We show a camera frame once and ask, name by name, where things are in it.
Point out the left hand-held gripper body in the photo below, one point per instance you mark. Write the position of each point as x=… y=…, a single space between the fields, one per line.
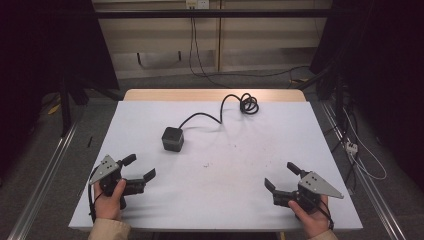
x=107 y=168

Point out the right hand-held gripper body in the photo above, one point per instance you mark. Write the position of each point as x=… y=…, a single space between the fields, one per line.
x=313 y=187

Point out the person's left hand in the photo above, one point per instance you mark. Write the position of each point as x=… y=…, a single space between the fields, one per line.
x=108 y=202

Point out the person's right hand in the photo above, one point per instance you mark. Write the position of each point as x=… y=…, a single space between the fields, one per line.
x=312 y=222

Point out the white table mat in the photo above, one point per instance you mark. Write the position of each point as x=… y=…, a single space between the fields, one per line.
x=233 y=173

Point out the black cube power adapter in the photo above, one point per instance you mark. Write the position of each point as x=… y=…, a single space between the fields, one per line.
x=172 y=139

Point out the white power strip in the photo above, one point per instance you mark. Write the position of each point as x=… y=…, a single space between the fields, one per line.
x=351 y=148

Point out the black metal stand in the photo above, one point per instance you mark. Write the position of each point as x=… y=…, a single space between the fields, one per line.
x=66 y=106

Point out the black curtain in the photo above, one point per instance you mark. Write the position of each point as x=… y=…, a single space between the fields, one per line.
x=383 y=66
x=43 y=50

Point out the aluminium floor rail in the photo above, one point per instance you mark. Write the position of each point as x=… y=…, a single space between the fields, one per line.
x=43 y=180
x=370 y=190

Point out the black horizontal frame bar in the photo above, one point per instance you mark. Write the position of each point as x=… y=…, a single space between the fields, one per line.
x=213 y=13

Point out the white wall socket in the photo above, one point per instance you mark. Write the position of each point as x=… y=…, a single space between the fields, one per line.
x=197 y=4

